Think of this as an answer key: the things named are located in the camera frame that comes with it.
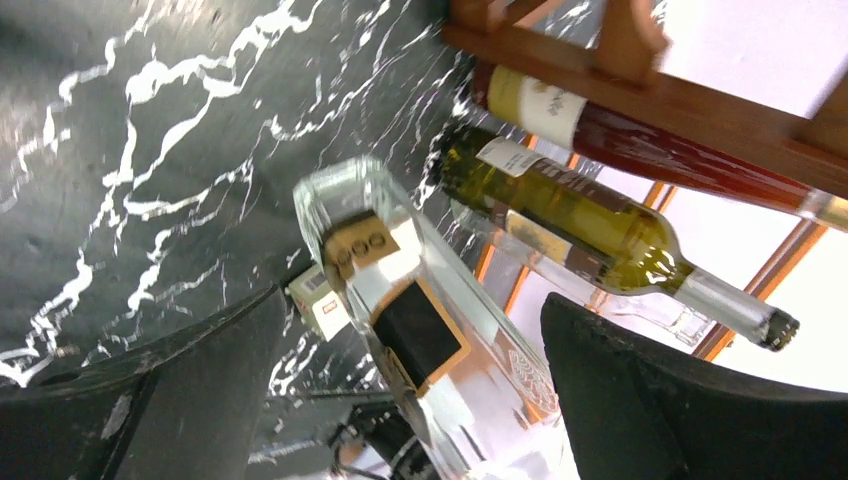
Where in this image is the brown wooden wine rack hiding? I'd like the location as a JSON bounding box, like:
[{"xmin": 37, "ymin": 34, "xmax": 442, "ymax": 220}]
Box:
[{"xmin": 443, "ymin": 1, "xmax": 847, "ymax": 197}]

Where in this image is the orange tiered display shelf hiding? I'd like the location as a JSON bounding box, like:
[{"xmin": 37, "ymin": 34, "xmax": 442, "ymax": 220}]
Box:
[{"xmin": 473, "ymin": 132, "xmax": 829, "ymax": 362}]

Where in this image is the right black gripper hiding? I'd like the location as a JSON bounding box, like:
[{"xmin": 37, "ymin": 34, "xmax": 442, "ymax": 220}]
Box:
[{"xmin": 328, "ymin": 402, "xmax": 440, "ymax": 480}]

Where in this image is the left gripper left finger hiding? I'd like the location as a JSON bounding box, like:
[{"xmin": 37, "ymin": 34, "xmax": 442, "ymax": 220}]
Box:
[{"xmin": 1, "ymin": 287, "xmax": 286, "ymax": 479}]

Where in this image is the clear bottle gold label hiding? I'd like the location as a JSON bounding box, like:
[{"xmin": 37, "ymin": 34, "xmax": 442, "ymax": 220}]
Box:
[{"xmin": 293, "ymin": 157, "xmax": 569, "ymax": 479}]

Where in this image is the white rectangular box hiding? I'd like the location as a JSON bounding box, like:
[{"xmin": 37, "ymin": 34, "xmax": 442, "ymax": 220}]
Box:
[{"xmin": 285, "ymin": 264, "xmax": 350, "ymax": 341}]

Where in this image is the green wine bottle brown label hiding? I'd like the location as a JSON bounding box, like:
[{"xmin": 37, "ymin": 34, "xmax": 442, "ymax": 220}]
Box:
[{"xmin": 431, "ymin": 126, "xmax": 800, "ymax": 351}]

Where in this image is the dark red wine bottle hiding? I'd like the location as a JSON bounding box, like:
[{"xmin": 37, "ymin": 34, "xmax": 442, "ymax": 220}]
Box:
[{"xmin": 470, "ymin": 61, "xmax": 847, "ymax": 230}]

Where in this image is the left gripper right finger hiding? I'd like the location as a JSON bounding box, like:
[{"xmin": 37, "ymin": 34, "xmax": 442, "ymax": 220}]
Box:
[{"xmin": 540, "ymin": 293, "xmax": 847, "ymax": 479}]

